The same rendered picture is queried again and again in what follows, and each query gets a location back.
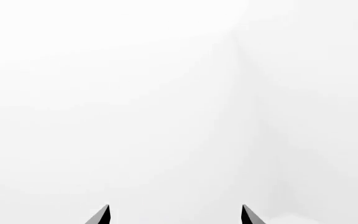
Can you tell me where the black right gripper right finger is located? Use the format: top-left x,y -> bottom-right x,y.
241,203 -> 267,224

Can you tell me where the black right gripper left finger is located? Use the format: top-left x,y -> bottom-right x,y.
84,203 -> 112,224

